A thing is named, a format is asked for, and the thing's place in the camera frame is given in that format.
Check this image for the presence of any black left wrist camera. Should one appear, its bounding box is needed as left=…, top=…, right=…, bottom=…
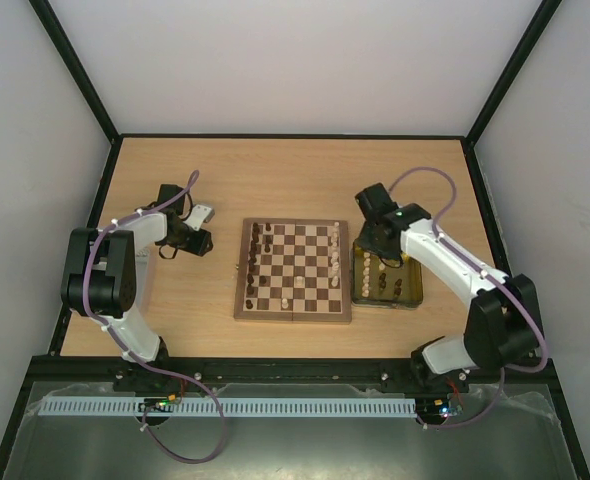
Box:
left=155, top=184, right=186, bottom=215

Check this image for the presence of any black frame rail front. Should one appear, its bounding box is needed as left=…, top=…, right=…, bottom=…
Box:
left=27, top=354, right=559, bottom=391

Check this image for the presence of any gold metal tray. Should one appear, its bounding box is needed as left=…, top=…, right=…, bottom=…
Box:
left=351, top=242, right=424, bottom=309

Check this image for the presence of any grey slotted cable duct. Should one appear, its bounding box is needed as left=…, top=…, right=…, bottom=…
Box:
left=37, top=396, right=416, bottom=418

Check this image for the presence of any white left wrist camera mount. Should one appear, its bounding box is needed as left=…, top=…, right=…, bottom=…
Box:
left=182, top=204, right=215, bottom=231

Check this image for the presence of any wooden folding chess board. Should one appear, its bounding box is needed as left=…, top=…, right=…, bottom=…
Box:
left=233, top=218, right=352, bottom=324

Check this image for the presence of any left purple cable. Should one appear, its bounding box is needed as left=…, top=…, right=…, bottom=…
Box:
left=82, top=169, right=229, bottom=464

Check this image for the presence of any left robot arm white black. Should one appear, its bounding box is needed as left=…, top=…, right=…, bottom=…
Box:
left=60, top=184, right=215, bottom=363

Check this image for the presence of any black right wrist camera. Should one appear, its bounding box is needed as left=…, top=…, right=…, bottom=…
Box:
left=355, top=182, right=398, bottom=223

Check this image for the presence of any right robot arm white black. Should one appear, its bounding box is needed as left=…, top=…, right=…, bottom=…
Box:
left=356, top=197, right=549, bottom=392

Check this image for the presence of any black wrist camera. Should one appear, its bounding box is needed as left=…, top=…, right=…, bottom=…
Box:
left=155, top=184, right=186, bottom=215
left=355, top=182, right=398, bottom=223

